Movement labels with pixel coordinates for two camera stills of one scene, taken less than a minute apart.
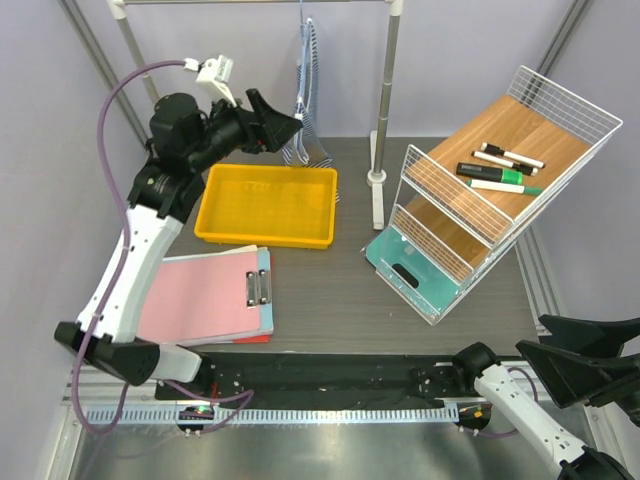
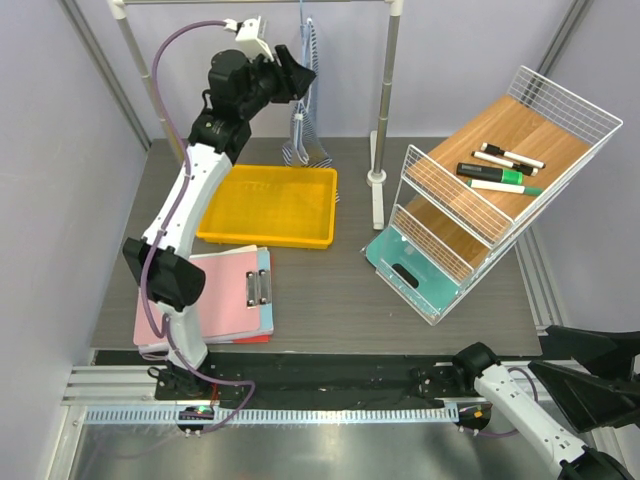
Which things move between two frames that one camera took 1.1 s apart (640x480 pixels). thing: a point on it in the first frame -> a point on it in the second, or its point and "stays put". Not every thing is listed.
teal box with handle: (422, 283) stays put
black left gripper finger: (277, 129) -> (291, 79)
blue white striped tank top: (308, 147) stays put
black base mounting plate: (374, 378) stays put
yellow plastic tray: (269, 205) stays put
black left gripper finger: (263, 113) -> (290, 72)
